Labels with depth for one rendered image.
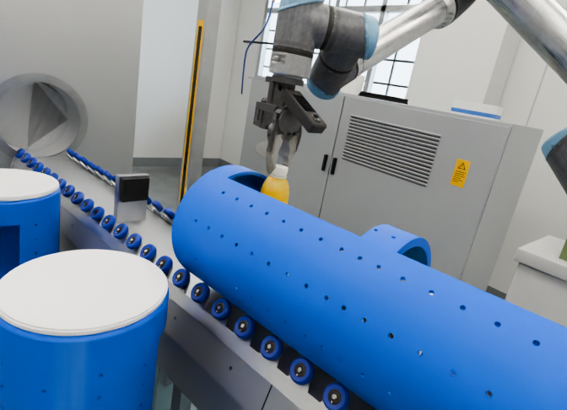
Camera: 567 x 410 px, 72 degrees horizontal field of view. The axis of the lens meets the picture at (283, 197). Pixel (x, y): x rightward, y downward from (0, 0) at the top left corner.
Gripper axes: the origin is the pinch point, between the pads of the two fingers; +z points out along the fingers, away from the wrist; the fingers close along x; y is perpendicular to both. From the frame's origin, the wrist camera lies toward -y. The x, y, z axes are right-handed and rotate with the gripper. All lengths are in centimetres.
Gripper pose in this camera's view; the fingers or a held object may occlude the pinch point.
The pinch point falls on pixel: (279, 169)
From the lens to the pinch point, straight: 89.7
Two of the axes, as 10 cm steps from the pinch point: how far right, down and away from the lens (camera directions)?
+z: -1.8, 9.5, 2.7
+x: -6.6, 0.9, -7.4
